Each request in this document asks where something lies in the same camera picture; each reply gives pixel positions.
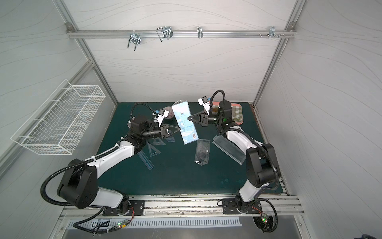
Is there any blue clear protractor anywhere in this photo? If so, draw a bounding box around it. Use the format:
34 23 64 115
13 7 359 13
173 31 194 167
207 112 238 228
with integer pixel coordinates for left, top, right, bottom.
165 136 176 143

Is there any small clear triangle ruler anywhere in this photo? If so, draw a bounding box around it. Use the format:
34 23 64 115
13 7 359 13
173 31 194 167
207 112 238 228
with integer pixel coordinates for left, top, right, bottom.
152 138 165 145

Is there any blue printed ruler set card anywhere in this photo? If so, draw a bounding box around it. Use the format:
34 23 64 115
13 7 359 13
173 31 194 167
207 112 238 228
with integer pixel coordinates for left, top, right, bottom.
172 100 199 144

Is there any large clear triangle ruler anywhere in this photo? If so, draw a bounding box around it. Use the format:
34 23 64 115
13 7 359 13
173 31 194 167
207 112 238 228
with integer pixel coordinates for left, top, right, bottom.
146 141 161 157

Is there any clear blue straight ruler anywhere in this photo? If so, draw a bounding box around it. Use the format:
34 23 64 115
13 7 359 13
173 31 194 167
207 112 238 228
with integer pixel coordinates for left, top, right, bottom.
138 150 154 170

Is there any clear ruler set pouch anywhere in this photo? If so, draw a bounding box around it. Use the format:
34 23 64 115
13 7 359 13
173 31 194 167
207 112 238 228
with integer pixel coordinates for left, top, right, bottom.
213 135 246 165

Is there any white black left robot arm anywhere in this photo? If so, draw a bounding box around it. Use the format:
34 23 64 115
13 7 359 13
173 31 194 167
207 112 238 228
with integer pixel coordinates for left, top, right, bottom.
40 109 180 235

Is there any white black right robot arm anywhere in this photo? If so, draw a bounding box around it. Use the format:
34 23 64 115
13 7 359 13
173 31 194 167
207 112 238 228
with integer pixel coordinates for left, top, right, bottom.
188 90 281 233

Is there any purple striped bowl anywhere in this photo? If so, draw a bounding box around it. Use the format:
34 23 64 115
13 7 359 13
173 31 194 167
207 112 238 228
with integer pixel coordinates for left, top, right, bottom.
163 106 175 120

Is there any pink plastic tray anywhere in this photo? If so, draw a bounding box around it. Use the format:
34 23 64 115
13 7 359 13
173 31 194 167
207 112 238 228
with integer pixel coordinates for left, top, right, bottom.
212 101 244 125

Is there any green white checkered cloth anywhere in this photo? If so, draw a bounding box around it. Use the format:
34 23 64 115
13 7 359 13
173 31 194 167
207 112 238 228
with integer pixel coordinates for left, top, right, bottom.
231 103 243 125

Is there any metal u-bolt clamp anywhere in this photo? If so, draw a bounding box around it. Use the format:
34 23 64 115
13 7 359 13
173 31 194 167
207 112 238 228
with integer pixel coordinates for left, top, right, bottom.
127 32 141 51
156 26 174 42
197 26 203 39

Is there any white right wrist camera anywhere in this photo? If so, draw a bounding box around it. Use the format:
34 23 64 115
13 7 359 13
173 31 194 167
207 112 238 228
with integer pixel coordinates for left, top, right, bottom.
198 96 211 115

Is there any white wire basket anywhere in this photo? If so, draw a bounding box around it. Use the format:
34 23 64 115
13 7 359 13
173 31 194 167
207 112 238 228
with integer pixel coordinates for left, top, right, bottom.
11 80 105 155

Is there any metal bracket clamp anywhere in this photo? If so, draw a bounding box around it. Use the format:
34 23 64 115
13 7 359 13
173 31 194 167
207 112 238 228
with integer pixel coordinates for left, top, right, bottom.
259 26 285 38

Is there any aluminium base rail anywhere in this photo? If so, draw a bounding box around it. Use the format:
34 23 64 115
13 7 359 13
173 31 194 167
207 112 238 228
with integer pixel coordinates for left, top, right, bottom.
59 194 305 220

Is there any aluminium overhead rail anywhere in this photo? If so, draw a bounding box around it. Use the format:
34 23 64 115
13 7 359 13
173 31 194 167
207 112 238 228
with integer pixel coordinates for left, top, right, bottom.
67 24 297 39

